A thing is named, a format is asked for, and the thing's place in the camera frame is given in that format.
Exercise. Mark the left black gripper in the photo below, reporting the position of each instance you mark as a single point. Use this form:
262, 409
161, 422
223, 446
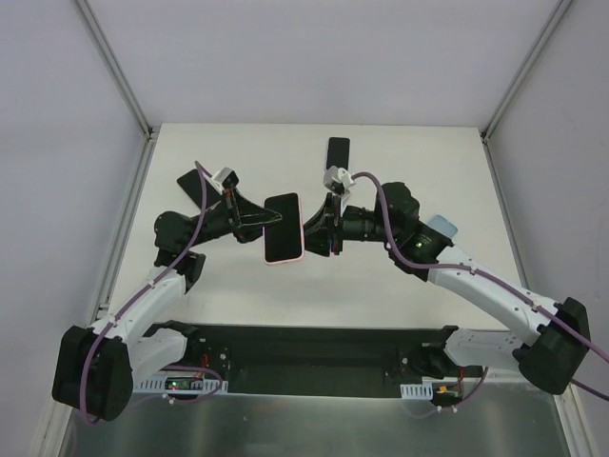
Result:
233, 213

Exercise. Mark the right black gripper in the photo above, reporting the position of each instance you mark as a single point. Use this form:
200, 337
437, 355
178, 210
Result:
336, 227

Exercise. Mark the light blue phone case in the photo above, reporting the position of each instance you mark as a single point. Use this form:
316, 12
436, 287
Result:
443, 226

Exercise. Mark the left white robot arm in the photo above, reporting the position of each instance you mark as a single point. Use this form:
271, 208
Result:
98, 366

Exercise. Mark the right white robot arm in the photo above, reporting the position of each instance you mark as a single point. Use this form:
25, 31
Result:
545, 341

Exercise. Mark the phone in lilac case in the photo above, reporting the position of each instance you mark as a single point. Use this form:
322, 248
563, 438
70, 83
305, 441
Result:
337, 153

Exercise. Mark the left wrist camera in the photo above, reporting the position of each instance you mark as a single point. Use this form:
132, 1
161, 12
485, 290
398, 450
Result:
226, 178

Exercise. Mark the left aluminium frame post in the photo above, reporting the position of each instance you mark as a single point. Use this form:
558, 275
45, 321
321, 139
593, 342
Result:
113, 66

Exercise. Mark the aluminium frame post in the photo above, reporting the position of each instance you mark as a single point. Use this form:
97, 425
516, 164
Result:
113, 66
528, 64

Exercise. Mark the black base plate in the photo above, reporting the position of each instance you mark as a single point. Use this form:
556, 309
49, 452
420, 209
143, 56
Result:
372, 363

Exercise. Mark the left white cable duct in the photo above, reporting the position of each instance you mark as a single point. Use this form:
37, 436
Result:
183, 385

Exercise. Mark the white cable duct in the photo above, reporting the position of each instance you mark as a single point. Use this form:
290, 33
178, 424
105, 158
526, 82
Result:
417, 392
183, 385

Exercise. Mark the right white cable duct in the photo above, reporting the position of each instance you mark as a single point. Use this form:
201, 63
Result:
417, 392

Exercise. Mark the right aluminium frame post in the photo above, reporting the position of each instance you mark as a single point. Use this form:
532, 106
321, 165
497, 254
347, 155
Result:
528, 64

